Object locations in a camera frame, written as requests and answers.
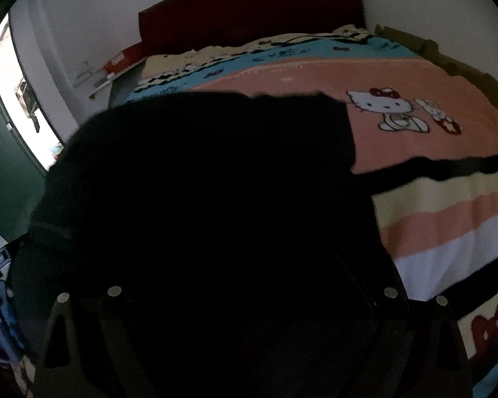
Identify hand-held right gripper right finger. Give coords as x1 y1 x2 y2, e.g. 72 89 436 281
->
357 284 476 398

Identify striped cartoon print blanket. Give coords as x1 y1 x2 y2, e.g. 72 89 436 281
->
0 25 498 398

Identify black garment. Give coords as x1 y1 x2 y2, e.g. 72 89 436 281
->
8 90 407 398

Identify bright window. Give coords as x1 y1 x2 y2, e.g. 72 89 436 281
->
0 12 64 171

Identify orange red box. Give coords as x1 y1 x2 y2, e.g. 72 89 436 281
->
105 43 144 76

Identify dark red headboard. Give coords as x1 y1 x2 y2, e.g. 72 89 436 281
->
138 0 367 56

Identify green door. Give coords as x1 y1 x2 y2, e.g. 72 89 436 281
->
0 66 47 242

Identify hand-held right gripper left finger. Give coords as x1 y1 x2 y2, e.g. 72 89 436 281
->
33 284 158 398

